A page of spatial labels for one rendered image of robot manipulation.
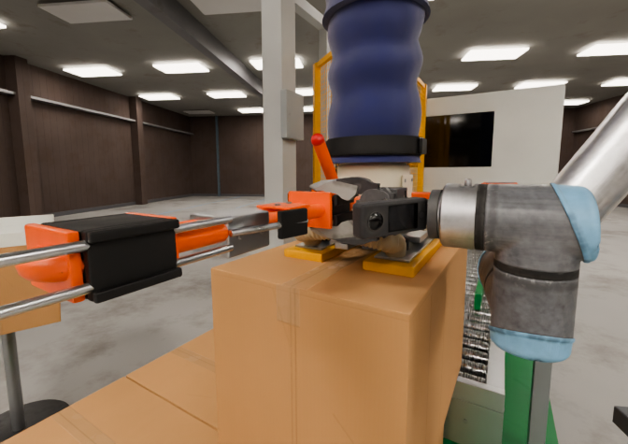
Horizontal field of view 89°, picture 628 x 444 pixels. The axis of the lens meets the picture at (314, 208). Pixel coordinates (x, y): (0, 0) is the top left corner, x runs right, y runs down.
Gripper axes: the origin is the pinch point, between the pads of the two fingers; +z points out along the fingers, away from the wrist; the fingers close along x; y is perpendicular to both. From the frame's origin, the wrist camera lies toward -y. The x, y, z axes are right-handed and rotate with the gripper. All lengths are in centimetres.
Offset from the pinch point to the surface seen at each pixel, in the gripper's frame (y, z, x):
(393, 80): 20.3, -7.1, 24.5
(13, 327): -4, 137, -55
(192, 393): 16, 56, -65
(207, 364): 29, 64, -65
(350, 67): 16.6, 0.8, 27.4
